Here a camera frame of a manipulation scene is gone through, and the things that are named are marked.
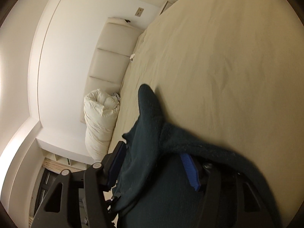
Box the beige bed mattress sheet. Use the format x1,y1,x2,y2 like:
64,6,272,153
110,0,303,226

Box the white bedside table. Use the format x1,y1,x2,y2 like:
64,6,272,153
159,1,173,15

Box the white rolled duvet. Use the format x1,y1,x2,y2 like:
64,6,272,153
83,89,120,161

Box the dark green knit sweater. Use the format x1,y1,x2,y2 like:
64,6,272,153
113,84,263,227

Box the wooden bookshelf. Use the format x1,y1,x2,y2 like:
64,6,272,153
28,149,91,227

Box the striped cloth by duvet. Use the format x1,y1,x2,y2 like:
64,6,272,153
112,92,121,102

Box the cream padded headboard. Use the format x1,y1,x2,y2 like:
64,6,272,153
80,16,144,124

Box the wall switch plate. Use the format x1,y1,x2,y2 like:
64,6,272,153
135,7,144,17

